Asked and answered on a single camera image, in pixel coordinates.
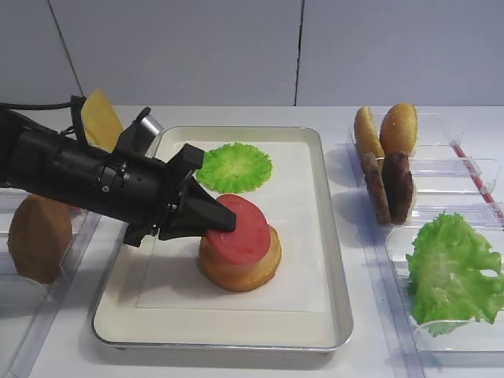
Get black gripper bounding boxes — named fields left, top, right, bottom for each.
left=123, top=143, right=236, bottom=247

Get red tomato slice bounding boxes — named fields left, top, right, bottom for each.
left=206, top=194, right=271, bottom=265

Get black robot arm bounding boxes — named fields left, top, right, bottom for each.
left=1, top=109, right=236, bottom=246

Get round green lettuce piece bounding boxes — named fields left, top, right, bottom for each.
left=195, top=142, right=273, bottom=194

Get yellow cheese slices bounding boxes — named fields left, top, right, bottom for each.
left=81, top=89, right=124, bottom=152

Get brown meat patty left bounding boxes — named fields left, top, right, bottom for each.
left=361, top=153, right=391, bottom=224

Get dark meat patty right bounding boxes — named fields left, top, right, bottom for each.
left=382, top=151, right=414, bottom=224

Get leafy green lettuce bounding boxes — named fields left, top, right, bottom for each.
left=406, top=213, right=503, bottom=337

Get toasted bottom bun slice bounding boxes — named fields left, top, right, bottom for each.
left=198, top=225, right=283, bottom=292

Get white parchment paper sheet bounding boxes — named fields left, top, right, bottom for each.
left=136, top=142, right=326, bottom=312

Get metal baking tray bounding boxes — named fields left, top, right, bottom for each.
left=93, top=126, right=353, bottom=350

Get brown bun slice left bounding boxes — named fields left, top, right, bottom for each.
left=7, top=195, right=72, bottom=284

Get sesame bun slice left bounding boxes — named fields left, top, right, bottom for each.
left=354, top=106, right=385, bottom=158

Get clear acrylic rack left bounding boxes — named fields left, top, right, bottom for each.
left=1, top=187, right=120, bottom=377

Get clear acrylic rack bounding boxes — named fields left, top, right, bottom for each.
left=336, top=113, right=503, bottom=377
left=1, top=187, right=120, bottom=377

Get sesame bun top right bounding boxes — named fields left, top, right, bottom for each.
left=380, top=102, right=419, bottom=157

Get clear acrylic rack right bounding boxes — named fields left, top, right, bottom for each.
left=336, top=113, right=503, bottom=377

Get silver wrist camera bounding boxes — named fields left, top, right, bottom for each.
left=112, top=106, right=165, bottom=158

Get black cable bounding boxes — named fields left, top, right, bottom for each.
left=0, top=95, right=88, bottom=146

